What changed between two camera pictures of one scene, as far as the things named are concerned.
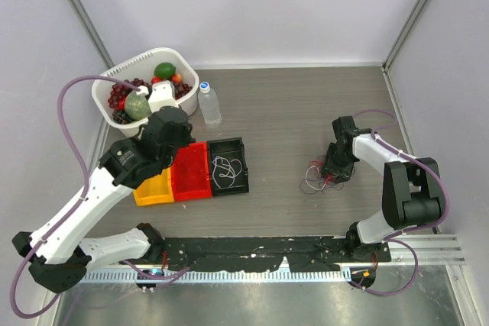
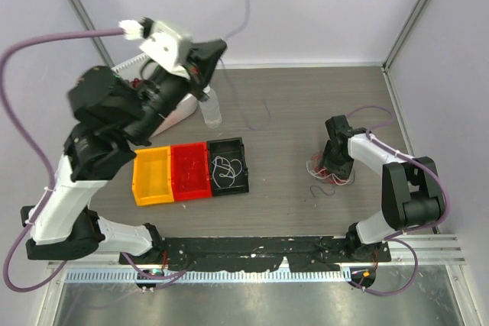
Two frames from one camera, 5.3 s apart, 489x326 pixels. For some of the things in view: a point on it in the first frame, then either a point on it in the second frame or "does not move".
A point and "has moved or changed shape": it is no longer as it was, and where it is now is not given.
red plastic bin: x=191 y=172 does not move
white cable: x=234 y=167 does not move
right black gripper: x=344 y=173 does not move
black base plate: x=308 y=253 does not move
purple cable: x=315 y=182 → x=242 y=102
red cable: x=327 y=179 has moved or changed shape
